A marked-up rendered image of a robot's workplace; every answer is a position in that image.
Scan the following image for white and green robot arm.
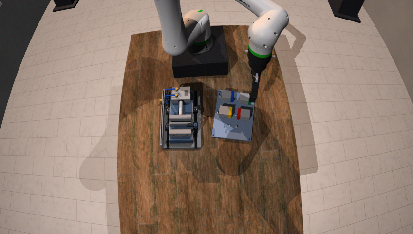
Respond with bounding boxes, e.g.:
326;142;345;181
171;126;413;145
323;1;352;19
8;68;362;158
154;0;289;66

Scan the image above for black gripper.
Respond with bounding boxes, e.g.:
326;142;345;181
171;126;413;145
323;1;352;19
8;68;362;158
248;60;267;103

